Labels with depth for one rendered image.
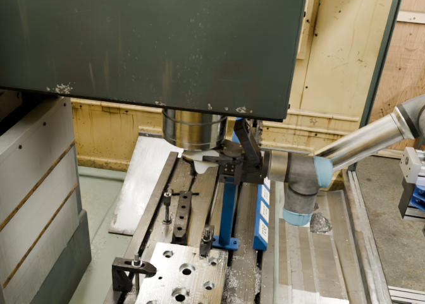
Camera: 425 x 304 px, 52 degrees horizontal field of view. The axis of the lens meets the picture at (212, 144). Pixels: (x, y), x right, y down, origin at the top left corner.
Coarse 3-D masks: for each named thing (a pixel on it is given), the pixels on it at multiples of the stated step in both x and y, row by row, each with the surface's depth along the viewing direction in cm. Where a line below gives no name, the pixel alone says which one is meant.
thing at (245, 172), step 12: (228, 144) 109; (240, 144) 109; (228, 156) 104; (240, 156) 105; (264, 156) 105; (228, 168) 107; (240, 168) 105; (252, 168) 107; (264, 168) 104; (240, 180) 109; (252, 180) 108
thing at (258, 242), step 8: (264, 184) 179; (256, 200) 174; (264, 200) 171; (256, 208) 163; (256, 216) 158; (256, 224) 154; (256, 232) 151; (256, 240) 150; (264, 240) 152; (256, 248) 152; (264, 248) 151
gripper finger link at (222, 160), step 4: (204, 156) 103; (208, 156) 104; (212, 156) 104; (216, 156) 104; (220, 156) 104; (224, 156) 104; (204, 160) 104; (208, 160) 104; (212, 160) 103; (216, 160) 103; (220, 160) 103; (224, 160) 103; (228, 160) 103; (232, 160) 103; (220, 164) 104; (224, 164) 104
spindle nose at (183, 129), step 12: (168, 120) 98; (180, 120) 96; (192, 120) 96; (204, 120) 96; (216, 120) 98; (168, 132) 100; (180, 132) 98; (192, 132) 97; (204, 132) 98; (216, 132) 99; (180, 144) 99; (192, 144) 99; (204, 144) 99; (216, 144) 101
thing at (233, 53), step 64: (0, 0) 83; (64, 0) 82; (128, 0) 80; (192, 0) 79; (256, 0) 77; (0, 64) 90; (64, 64) 88; (128, 64) 86; (192, 64) 85; (256, 64) 83
